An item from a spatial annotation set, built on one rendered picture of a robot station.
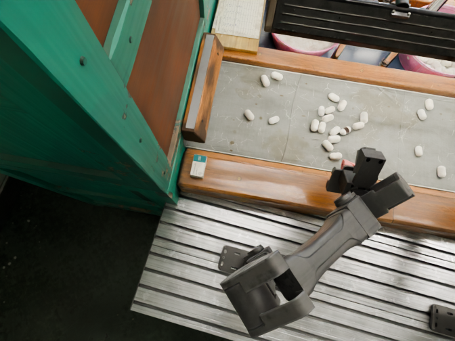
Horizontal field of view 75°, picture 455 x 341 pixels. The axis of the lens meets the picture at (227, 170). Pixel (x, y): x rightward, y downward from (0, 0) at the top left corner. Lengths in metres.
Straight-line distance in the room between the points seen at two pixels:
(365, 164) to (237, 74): 0.49
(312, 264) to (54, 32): 0.42
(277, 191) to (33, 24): 0.67
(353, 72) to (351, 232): 0.59
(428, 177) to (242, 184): 0.53
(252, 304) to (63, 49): 0.40
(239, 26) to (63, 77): 0.79
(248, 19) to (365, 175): 0.61
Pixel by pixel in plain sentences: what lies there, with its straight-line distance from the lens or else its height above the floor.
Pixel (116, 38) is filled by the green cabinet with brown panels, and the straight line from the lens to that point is 0.38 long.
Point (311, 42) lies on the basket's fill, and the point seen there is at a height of 0.73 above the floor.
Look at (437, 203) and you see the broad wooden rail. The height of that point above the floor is 0.76.
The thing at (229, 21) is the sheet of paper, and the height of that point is 0.78.
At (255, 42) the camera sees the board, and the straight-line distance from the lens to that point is 0.99.
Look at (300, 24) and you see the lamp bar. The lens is 0.66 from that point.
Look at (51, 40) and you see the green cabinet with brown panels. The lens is 0.27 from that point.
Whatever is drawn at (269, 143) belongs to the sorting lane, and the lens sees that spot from 0.87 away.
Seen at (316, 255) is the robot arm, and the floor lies 1.08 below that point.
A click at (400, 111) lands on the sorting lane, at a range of 1.05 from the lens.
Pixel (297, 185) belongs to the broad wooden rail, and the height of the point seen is 0.76.
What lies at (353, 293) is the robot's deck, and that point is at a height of 0.65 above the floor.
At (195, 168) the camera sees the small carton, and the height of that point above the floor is 0.79.
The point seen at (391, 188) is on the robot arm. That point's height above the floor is 1.01.
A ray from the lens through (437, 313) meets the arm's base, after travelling 1.06.
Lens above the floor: 1.55
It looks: 75 degrees down
